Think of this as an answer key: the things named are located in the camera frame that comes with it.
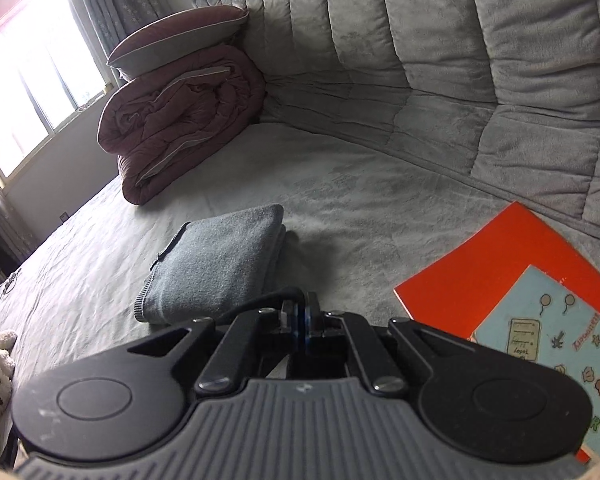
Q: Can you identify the light blue cartoon notebook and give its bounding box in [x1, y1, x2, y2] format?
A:
[470, 264, 600, 461]

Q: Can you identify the folded pink quilt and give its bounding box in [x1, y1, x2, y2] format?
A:
[97, 44, 267, 206]

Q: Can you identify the grey garment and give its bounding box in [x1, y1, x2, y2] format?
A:
[134, 204, 306, 328]

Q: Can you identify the grey bed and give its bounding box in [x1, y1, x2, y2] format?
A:
[0, 120, 600, 480]

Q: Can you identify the pink pillow with grey trim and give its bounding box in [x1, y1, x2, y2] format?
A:
[106, 4, 250, 82]

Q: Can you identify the thin cable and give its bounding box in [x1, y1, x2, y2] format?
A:
[0, 269, 25, 295]

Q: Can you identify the orange book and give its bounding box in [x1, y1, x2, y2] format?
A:
[394, 201, 600, 466]

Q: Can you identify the grey quilted headboard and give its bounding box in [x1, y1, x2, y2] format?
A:
[190, 0, 600, 253]

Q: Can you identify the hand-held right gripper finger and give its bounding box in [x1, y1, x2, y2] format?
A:
[300, 291, 471, 393]
[127, 301, 299, 395]

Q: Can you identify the bright window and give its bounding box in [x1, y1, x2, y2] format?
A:
[0, 0, 117, 179]

